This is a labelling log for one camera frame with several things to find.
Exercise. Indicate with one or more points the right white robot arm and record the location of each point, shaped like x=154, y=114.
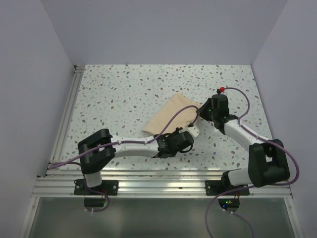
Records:
x=267, y=162

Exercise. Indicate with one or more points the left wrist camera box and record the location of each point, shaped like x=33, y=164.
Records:
x=194, y=131

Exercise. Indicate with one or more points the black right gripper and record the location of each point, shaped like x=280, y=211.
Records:
x=202, y=110

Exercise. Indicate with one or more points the beige cloth mat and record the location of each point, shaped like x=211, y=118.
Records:
x=165, y=114

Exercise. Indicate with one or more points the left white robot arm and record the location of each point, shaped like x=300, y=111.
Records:
x=97, y=150

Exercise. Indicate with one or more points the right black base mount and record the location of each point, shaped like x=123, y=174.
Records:
x=216, y=187

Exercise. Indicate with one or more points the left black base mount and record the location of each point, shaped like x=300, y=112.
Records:
x=107, y=187

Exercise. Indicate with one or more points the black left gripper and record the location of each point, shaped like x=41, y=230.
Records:
x=177, y=131

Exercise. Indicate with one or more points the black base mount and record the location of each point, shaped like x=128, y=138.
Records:
x=107, y=187
x=216, y=187

